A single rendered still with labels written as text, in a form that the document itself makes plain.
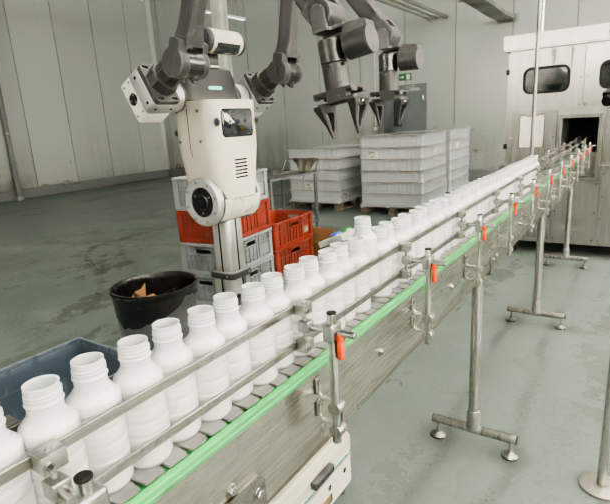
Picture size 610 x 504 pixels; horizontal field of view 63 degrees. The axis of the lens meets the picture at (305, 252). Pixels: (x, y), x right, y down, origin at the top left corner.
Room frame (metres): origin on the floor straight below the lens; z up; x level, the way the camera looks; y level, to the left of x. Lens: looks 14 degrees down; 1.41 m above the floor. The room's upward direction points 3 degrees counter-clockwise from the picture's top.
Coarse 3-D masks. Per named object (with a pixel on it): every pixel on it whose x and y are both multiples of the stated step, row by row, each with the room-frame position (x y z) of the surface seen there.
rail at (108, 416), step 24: (552, 168) 3.16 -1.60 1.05; (456, 216) 1.53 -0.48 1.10; (408, 240) 1.21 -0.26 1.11; (288, 312) 0.78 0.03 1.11; (240, 336) 0.68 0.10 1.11; (312, 336) 0.84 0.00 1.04; (168, 384) 0.57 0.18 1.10; (240, 384) 0.67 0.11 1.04; (120, 408) 0.51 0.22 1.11; (72, 432) 0.46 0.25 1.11; (168, 432) 0.56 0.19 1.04; (0, 480) 0.40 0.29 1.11; (96, 480) 0.47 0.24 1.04
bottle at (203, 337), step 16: (192, 320) 0.65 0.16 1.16; (208, 320) 0.65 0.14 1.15; (192, 336) 0.65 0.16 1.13; (208, 336) 0.65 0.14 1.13; (224, 336) 0.67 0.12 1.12; (208, 352) 0.64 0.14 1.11; (208, 368) 0.64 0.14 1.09; (224, 368) 0.65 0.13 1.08; (208, 384) 0.64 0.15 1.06; (224, 384) 0.65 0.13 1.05; (208, 400) 0.64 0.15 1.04; (224, 400) 0.65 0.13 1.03; (208, 416) 0.64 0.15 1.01; (224, 416) 0.65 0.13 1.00
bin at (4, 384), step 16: (48, 352) 1.04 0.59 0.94; (64, 352) 1.07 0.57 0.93; (80, 352) 1.10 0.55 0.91; (112, 352) 1.03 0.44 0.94; (16, 368) 0.98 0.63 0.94; (32, 368) 1.01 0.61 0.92; (48, 368) 1.03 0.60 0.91; (64, 368) 1.06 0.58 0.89; (112, 368) 1.03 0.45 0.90; (0, 384) 0.95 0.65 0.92; (16, 384) 0.97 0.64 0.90; (64, 384) 1.06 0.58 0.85; (0, 400) 0.94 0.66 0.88; (16, 400) 0.97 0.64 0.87; (16, 416) 0.96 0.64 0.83
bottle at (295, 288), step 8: (288, 264) 0.87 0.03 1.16; (296, 264) 0.87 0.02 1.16; (288, 272) 0.84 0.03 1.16; (296, 272) 0.84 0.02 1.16; (304, 272) 0.86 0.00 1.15; (288, 280) 0.84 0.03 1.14; (296, 280) 0.84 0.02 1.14; (304, 280) 0.85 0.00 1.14; (288, 288) 0.84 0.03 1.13; (296, 288) 0.84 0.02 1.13; (304, 288) 0.84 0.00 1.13; (288, 296) 0.83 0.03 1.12; (296, 296) 0.83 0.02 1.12; (304, 296) 0.83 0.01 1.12; (312, 304) 0.85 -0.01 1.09; (312, 312) 0.85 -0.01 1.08; (296, 320) 0.83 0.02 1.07; (296, 328) 0.83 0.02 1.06; (296, 336) 0.83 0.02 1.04; (296, 352) 0.83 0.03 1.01
